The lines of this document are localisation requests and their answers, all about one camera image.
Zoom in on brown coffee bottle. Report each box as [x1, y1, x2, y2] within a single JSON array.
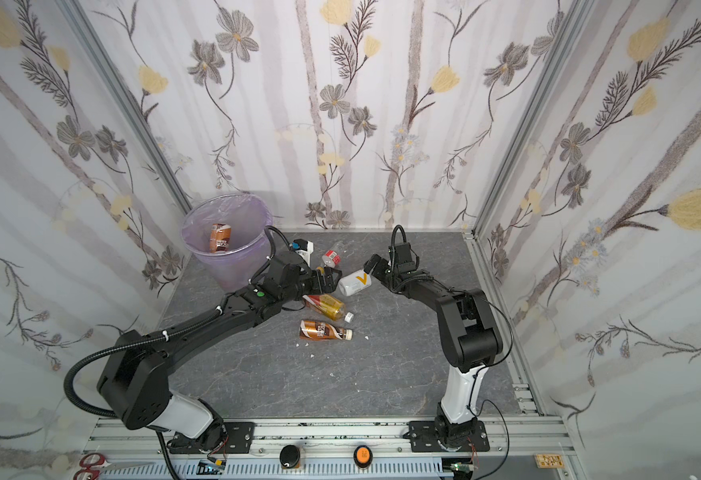
[[300, 320, 354, 341], [208, 223, 232, 254]]

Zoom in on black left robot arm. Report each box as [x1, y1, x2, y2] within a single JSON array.
[[64, 226, 342, 453]]

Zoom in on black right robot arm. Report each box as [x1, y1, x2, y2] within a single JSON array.
[[364, 225, 507, 452]]

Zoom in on purple lined waste bin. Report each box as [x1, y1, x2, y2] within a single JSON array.
[[180, 193, 272, 292]]

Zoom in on small bottle red white cap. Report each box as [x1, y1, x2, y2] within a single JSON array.
[[322, 248, 342, 268]]

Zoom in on black knob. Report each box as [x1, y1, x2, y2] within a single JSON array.
[[278, 444, 302, 469]]

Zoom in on orange knob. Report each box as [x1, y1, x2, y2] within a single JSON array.
[[353, 445, 374, 469]]

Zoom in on small wooden tag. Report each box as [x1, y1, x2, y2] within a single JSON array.
[[534, 453, 566, 469]]

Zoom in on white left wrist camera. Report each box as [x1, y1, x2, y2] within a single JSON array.
[[292, 238, 314, 265]]

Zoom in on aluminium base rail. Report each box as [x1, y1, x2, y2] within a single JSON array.
[[82, 418, 574, 480]]

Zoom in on red handled scissors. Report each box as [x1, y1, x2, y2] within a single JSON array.
[[72, 453, 110, 480]]

